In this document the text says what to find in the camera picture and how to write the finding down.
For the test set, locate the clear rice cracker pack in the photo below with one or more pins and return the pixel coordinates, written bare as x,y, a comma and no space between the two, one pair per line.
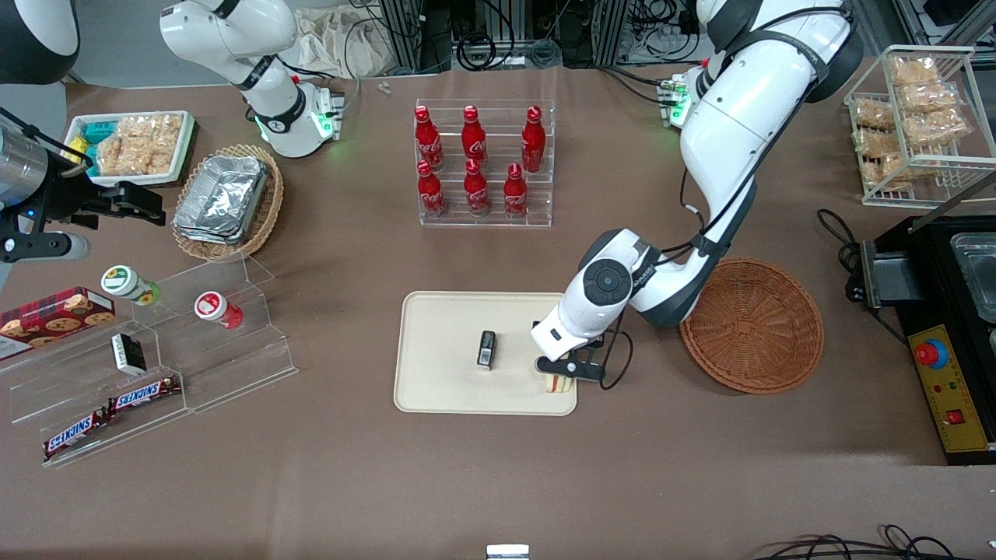
140,144
167,132
930,97
111,155
938,126
878,142
914,70
873,114
899,171

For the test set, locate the white cloth bag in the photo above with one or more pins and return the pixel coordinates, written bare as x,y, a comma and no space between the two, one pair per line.
342,43

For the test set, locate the red cola bottle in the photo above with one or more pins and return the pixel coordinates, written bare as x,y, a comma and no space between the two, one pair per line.
430,190
514,193
533,140
428,140
476,188
473,134

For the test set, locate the red emergency stop button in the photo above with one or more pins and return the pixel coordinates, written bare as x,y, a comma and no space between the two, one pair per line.
931,354

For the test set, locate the white rectangular bin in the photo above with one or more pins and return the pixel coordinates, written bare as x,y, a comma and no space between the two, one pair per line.
117,180

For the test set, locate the clear acrylic stepped shelf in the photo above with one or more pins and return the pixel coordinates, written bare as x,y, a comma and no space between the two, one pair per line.
233,365

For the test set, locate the cream plastic tray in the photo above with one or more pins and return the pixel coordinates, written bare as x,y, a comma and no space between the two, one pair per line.
443,350

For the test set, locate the small black snack box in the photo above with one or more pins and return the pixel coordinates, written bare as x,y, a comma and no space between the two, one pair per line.
486,350
128,354

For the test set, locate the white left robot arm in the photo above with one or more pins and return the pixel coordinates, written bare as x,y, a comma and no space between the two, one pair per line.
739,132

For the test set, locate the teal snack pack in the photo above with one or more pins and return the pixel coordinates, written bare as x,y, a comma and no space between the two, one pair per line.
97,131

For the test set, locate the red lid strawberry cup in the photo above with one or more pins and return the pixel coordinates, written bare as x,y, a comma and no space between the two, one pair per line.
214,307

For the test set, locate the brown wicker basket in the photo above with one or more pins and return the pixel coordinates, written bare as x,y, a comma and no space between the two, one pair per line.
755,327

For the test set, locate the light wicker basket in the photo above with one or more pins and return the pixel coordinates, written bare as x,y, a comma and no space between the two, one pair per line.
268,210

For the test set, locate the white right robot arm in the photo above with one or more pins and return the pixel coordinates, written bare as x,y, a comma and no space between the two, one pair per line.
233,35

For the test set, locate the Snickers chocolate bar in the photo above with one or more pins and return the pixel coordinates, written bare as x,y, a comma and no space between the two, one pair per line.
76,434
144,395

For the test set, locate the clear acrylic bottle rack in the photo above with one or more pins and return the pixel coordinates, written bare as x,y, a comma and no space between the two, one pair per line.
490,218

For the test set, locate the black appliance with yellow panel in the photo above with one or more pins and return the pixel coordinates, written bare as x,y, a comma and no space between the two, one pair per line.
926,272

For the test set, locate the red plaid cookie box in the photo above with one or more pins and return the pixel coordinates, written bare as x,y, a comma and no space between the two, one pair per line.
54,315

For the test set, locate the yellow snack pack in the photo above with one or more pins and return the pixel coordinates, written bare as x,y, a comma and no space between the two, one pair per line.
76,149

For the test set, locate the triangle sandwich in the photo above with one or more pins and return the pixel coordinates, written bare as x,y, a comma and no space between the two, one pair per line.
559,385

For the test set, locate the small white box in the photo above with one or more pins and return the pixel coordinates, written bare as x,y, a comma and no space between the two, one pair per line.
507,552

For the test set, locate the metal pan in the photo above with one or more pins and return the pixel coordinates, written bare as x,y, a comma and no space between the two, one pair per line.
979,276

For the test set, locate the aluminium foil tray stack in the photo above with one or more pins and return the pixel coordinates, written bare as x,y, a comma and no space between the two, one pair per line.
222,198

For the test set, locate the green lid sunflower cup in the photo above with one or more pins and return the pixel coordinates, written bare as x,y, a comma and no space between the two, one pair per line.
124,281

